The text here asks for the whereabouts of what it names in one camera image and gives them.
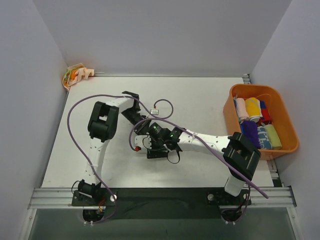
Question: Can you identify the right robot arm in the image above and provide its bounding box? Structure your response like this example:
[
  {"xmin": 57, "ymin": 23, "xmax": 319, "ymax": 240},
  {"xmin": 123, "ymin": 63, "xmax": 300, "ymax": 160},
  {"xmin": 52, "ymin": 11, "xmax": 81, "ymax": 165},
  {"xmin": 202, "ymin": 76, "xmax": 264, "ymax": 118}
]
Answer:
[{"xmin": 146, "ymin": 123, "xmax": 268, "ymax": 205}]

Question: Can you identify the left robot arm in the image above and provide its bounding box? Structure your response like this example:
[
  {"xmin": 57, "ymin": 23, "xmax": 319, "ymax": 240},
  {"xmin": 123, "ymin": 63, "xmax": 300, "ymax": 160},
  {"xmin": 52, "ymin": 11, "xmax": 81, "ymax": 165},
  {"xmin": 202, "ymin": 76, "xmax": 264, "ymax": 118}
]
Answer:
[{"xmin": 72, "ymin": 91, "xmax": 151, "ymax": 206}]

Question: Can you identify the black base mat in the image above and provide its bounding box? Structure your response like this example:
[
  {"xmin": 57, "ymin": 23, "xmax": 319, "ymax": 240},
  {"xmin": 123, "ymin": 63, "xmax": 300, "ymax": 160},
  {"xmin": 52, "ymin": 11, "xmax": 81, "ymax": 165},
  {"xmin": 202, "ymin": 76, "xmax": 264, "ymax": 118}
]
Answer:
[{"xmin": 71, "ymin": 187, "xmax": 252, "ymax": 221}]

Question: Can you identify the crumpled orange cloth pile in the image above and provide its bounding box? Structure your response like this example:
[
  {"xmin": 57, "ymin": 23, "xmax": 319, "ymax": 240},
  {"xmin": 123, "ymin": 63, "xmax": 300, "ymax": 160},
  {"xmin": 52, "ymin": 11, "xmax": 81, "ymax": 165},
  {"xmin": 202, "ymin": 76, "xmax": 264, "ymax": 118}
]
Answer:
[{"xmin": 61, "ymin": 63, "xmax": 95, "ymax": 92}]

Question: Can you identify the pink rolled towel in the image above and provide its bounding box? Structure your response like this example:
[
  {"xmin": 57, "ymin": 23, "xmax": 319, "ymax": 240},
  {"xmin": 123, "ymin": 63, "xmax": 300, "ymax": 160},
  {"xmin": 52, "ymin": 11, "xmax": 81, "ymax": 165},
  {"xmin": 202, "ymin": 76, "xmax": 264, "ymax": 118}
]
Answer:
[{"xmin": 236, "ymin": 98, "xmax": 250, "ymax": 123}]

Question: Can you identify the purple rolled towel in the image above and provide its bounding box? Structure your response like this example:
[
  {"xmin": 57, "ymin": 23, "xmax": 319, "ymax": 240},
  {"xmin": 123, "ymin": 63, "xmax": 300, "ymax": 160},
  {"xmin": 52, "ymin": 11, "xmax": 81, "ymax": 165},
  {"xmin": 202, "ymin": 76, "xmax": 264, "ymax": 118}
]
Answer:
[{"xmin": 240, "ymin": 120, "xmax": 261, "ymax": 149}]

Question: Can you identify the yellow rolled towel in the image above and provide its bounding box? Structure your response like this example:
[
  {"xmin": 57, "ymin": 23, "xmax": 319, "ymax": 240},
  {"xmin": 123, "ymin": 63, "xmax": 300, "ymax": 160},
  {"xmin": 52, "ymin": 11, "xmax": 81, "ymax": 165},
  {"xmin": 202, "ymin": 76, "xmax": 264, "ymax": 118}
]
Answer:
[{"xmin": 245, "ymin": 97, "xmax": 262, "ymax": 118}]

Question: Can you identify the blue patterned rolled towel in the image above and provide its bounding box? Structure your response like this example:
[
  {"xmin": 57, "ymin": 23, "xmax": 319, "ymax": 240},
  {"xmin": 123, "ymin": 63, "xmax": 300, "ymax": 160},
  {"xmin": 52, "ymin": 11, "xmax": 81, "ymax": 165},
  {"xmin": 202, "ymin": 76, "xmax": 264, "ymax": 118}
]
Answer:
[{"xmin": 257, "ymin": 126, "xmax": 273, "ymax": 150}]

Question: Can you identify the red cloth in basket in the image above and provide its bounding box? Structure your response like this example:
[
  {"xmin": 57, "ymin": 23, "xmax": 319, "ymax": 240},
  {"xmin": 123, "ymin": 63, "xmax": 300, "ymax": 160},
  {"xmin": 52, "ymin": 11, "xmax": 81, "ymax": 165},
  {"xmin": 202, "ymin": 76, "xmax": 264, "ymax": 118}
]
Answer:
[{"xmin": 257, "ymin": 100, "xmax": 273, "ymax": 127}]

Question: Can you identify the green rolled towel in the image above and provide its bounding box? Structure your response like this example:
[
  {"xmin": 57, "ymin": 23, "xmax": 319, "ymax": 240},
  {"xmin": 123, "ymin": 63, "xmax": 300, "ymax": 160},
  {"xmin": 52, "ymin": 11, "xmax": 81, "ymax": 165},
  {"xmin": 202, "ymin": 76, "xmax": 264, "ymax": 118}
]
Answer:
[{"xmin": 264, "ymin": 124, "xmax": 283, "ymax": 150}]

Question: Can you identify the orange plastic basket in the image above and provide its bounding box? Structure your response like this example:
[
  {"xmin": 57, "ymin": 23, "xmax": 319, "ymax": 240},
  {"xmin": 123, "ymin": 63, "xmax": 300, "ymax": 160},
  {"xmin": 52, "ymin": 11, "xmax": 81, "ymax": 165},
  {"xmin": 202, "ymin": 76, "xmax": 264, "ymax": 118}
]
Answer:
[{"xmin": 223, "ymin": 84, "xmax": 299, "ymax": 161}]

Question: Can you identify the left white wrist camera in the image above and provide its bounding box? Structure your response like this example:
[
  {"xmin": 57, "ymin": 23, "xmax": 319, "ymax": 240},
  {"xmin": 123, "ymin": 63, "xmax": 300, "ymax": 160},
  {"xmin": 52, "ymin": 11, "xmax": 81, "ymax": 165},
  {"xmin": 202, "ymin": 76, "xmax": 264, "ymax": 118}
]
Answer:
[{"xmin": 150, "ymin": 108, "xmax": 160, "ymax": 116}]

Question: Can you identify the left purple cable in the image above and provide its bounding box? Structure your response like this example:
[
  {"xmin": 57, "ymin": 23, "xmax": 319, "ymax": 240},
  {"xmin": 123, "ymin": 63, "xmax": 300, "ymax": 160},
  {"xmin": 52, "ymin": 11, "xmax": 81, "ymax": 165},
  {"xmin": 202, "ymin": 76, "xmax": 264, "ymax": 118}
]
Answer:
[{"xmin": 66, "ymin": 93, "xmax": 175, "ymax": 225}]

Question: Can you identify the purple cable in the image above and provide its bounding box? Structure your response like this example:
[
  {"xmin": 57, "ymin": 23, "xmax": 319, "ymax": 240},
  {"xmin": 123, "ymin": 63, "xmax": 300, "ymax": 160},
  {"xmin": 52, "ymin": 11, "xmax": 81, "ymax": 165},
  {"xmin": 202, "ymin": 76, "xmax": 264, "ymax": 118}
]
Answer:
[
  {"xmin": 128, "ymin": 118, "xmax": 270, "ymax": 224},
  {"xmin": 66, "ymin": 93, "xmax": 175, "ymax": 225}
]

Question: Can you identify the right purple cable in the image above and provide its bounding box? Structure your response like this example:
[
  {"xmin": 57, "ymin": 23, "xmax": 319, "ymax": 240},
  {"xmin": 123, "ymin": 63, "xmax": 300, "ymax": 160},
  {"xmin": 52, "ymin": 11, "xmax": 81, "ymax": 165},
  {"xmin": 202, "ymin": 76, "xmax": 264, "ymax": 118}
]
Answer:
[{"xmin": 128, "ymin": 118, "xmax": 270, "ymax": 224}]

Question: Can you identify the aluminium frame rail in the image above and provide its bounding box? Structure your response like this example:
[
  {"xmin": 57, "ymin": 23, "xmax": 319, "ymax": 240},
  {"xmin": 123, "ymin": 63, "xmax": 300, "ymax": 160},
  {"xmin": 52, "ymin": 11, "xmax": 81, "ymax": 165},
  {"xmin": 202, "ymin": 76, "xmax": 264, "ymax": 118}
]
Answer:
[{"xmin": 28, "ymin": 187, "xmax": 297, "ymax": 209}]

